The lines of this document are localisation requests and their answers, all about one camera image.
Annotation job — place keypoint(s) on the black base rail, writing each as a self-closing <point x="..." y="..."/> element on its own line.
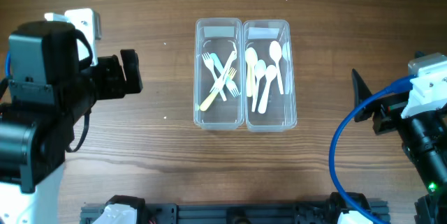
<point x="127" y="209"/>

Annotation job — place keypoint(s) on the white plastic fork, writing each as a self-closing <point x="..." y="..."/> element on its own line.
<point x="212" y="61"/>

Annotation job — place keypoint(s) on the translucent plastic fork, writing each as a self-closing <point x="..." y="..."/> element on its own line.
<point x="219" y="84"/>

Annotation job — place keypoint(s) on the beige plastic fork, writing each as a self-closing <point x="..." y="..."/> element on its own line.
<point x="226" y="70"/>

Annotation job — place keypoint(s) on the clear plastic container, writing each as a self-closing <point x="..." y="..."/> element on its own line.
<point x="271" y="102"/>
<point x="218" y="35"/>

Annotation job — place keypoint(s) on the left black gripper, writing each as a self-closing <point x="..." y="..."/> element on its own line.
<point x="113" y="73"/>

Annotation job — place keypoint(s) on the white plastic spoon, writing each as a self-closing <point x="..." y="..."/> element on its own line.
<point x="275" y="52"/>
<point x="270" y="75"/>
<point x="252" y="58"/>

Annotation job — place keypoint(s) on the yellow plastic spoon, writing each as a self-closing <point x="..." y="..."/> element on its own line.
<point x="248" y="81"/>

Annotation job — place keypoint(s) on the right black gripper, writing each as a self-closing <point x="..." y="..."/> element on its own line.
<point x="389" y="109"/>

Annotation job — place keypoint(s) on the right clear plastic container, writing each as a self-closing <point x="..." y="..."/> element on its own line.
<point x="271" y="102"/>

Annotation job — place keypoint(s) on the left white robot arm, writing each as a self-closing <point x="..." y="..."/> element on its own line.
<point x="51" y="89"/>

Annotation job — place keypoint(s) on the yellow plastic fork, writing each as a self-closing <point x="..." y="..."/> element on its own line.
<point x="208" y="101"/>

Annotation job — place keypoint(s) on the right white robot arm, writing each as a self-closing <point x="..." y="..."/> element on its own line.
<point x="418" y="114"/>

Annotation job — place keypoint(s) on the left clear plastic container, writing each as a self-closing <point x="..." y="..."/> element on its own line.
<point x="218" y="35"/>

